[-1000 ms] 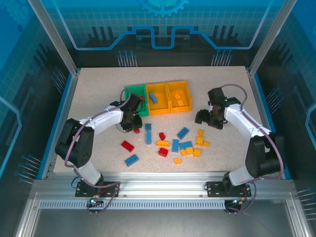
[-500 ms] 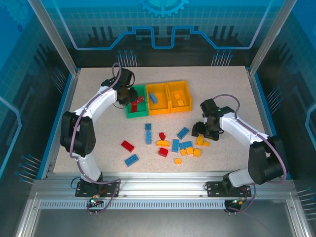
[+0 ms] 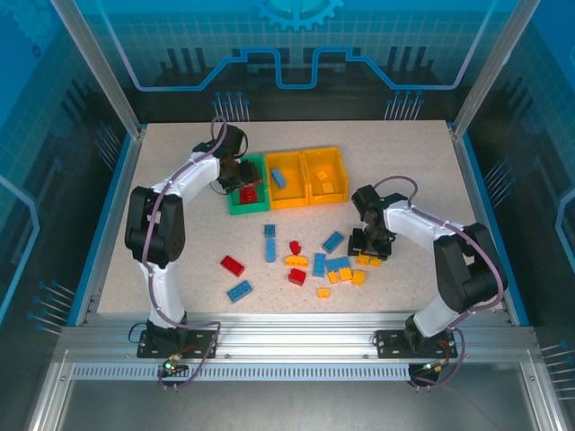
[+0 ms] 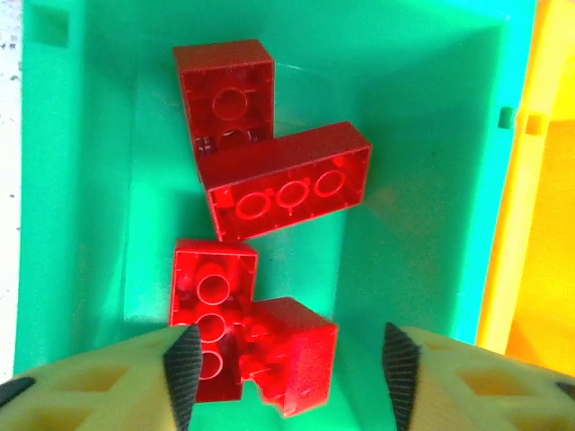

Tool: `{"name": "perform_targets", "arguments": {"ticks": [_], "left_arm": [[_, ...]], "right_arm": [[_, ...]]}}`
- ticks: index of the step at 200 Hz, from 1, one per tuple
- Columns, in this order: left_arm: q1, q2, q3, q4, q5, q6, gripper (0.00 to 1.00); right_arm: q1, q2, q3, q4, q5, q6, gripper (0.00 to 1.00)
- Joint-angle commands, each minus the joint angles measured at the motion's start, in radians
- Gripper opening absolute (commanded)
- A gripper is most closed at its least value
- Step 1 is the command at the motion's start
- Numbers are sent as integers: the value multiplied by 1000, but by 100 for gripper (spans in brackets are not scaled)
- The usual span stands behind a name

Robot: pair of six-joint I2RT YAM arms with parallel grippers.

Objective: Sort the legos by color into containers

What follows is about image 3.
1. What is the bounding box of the yellow plastic bin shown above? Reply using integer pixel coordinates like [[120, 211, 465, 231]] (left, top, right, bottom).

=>
[[303, 145, 350, 207], [263, 150, 312, 211]]

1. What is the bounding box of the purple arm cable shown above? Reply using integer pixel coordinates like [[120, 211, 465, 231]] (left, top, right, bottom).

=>
[[375, 174, 502, 390], [141, 115, 230, 391]]

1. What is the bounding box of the green plastic bin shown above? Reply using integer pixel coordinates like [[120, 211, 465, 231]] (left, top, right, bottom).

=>
[[226, 154, 271, 216]]

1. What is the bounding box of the slotted metal cable strip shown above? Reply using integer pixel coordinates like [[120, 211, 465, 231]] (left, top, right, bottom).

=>
[[70, 364, 412, 379]]

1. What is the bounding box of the aluminium frame beam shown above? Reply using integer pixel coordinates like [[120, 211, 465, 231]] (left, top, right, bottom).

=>
[[57, 312, 543, 365]]

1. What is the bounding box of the aluminium frame post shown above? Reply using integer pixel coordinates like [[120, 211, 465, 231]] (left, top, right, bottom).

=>
[[49, 0, 147, 138], [451, 0, 529, 140]]

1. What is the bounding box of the long red lego brick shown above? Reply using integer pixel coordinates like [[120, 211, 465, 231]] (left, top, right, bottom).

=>
[[219, 255, 246, 278]]

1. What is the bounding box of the small circuit board with LED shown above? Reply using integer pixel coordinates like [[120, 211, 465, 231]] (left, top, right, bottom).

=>
[[411, 358, 453, 378], [157, 354, 190, 378]]

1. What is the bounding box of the aluminium side rail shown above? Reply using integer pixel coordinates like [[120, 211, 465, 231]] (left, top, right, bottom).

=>
[[74, 128, 147, 327], [448, 123, 518, 327]]

